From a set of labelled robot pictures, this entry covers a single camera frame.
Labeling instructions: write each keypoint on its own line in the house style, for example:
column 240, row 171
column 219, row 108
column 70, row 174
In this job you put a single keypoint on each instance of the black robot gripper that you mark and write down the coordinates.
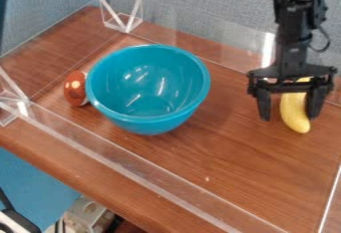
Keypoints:
column 291, row 75

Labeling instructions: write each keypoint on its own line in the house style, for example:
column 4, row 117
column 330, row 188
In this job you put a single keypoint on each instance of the yellow toy banana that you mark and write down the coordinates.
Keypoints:
column 292, row 114

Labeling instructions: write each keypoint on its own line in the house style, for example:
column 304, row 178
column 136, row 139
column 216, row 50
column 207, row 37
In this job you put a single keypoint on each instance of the blue plastic bowl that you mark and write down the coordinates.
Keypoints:
column 147, row 87

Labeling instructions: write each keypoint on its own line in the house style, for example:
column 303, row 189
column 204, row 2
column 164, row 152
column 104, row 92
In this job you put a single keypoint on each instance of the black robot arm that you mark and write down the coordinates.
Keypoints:
column 298, row 17

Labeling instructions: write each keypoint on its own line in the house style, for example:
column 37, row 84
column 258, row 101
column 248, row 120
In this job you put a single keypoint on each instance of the clear acrylic back barrier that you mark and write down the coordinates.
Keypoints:
column 219, row 41

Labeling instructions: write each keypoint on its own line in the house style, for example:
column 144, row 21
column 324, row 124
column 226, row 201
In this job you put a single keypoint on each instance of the clear acrylic barrier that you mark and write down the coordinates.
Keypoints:
column 219, row 41
column 152, row 197

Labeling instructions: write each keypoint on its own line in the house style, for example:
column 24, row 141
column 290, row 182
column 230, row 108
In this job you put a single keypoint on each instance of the clear acrylic front barrier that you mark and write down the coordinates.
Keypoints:
column 152, row 197

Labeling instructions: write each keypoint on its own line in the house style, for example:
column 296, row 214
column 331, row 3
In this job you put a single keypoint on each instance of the brown white toy mushroom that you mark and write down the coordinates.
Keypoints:
column 74, row 89

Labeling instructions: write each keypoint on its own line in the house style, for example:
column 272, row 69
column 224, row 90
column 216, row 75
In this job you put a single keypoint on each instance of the grey box under table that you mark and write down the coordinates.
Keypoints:
column 85, row 217

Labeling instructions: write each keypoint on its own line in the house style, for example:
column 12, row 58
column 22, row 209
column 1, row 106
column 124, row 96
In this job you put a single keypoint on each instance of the black chair edge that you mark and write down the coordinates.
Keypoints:
column 12, row 221

